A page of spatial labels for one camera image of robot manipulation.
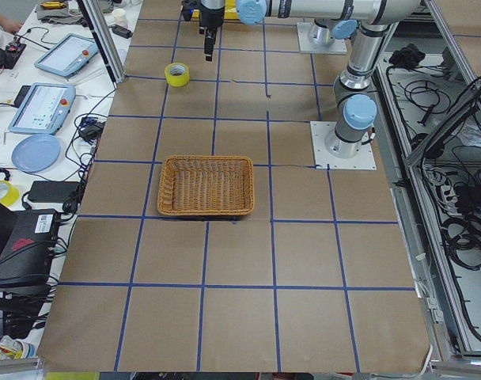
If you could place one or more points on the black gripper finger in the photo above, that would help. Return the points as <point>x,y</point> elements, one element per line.
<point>209,43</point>

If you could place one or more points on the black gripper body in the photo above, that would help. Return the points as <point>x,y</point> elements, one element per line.
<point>211,17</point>

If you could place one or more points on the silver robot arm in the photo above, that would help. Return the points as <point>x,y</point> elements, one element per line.
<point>371,12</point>
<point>357,110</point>

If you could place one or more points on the spare yellow tape roll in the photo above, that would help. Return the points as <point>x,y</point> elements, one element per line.
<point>8,193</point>

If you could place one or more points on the white paper cup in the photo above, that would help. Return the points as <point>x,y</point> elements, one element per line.
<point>120,17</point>

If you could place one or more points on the upper teach pendant tablet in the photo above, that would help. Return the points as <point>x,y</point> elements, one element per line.
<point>68,56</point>

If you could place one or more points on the teach pendant tablet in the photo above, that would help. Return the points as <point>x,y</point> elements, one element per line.
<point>44,109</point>
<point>68,56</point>

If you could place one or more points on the brown wicker basket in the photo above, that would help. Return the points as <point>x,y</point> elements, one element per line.
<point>200,185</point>

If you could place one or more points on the lower teach pendant tablet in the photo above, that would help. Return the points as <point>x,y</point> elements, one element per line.
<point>44,109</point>

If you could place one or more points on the light blue plate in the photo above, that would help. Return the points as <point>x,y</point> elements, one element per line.
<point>36,153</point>

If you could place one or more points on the black power adapter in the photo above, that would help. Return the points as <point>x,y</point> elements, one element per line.
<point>43,191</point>

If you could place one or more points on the black computer box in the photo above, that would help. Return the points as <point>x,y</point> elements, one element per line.
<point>26,240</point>

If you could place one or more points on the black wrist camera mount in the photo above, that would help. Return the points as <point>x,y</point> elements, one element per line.
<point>188,7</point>

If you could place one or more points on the aluminium frame post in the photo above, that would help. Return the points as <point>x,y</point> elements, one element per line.
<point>101,34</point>

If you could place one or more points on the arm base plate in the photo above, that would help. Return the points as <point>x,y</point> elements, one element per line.
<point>330,152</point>
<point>315,39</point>

